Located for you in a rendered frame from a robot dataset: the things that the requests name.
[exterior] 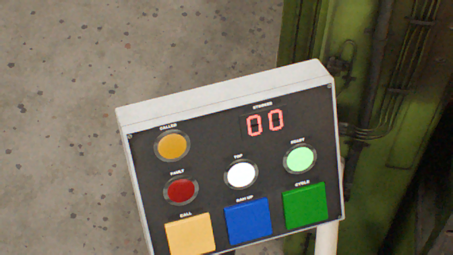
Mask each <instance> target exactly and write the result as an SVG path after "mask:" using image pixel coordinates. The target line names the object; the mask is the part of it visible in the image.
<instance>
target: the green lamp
mask: <svg viewBox="0 0 453 255"><path fill-rule="evenodd" d="M312 161H313V153H312V151H311V150H310V149H308V148H304V147H301V148H296V149H294V150H293V151H292V152H291V153H290V154H289V156H288V158H287V165H288V167H289V169H291V170H293V171H302V170H305V169H306V168H308V167H309V166H310V164H311V163H312Z"/></svg>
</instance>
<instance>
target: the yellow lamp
mask: <svg viewBox="0 0 453 255"><path fill-rule="evenodd" d="M185 148H186V141H185V139H184V137H182V136H180V135H179V134H169V135H167V136H165V137H164V138H163V139H162V140H161V141H160V142H159V144H158V151H159V153H160V154H161V155H162V156H163V157H165V158H168V159H173V158H176V157H178V156H180V155H181V154H183V152H184V151H185Z"/></svg>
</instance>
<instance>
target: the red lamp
mask: <svg viewBox="0 0 453 255"><path fill-rule="evenodd" d="M167 193H168V196H169V198H170V199H171V200H172V201H174V202H185V201H186V200H189V199H190V198H191V197H192V196H193V195H194V193H195V186H194V184H193V182H190V181H189V180H187V179H178V180H177V181H174V182H173V183H172V184H171V185H170V186H169V188H168V192H167Z"/></svg>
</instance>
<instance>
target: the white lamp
mask: <svg viewBox="0 0 453 255"><path fill-rule="evenodd" d="M254 175H255V171H254V168H253V167H252V166H251V165H249V164H245V163H241V164H238V165H235V166H234V167H233V168H232V169H231V170H230V171H229V174H228V180H229V182H230V183H231V184H232V185H233V186H237V187H241V186H245V185H247V184H249V183H250V182H251V181H252V180H253V178H254Z"/></svg>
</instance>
